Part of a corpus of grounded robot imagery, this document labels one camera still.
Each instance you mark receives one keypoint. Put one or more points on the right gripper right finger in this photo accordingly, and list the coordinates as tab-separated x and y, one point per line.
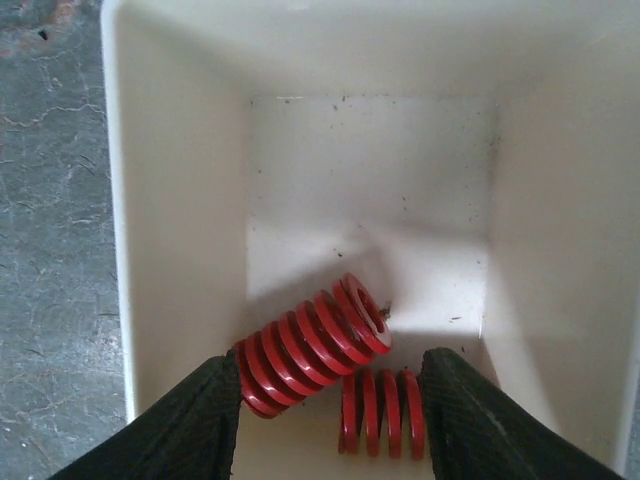
476	431

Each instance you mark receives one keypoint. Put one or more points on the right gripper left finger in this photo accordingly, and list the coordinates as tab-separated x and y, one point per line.
189	433

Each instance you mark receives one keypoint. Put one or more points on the white spring box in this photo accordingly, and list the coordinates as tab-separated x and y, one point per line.
474	163

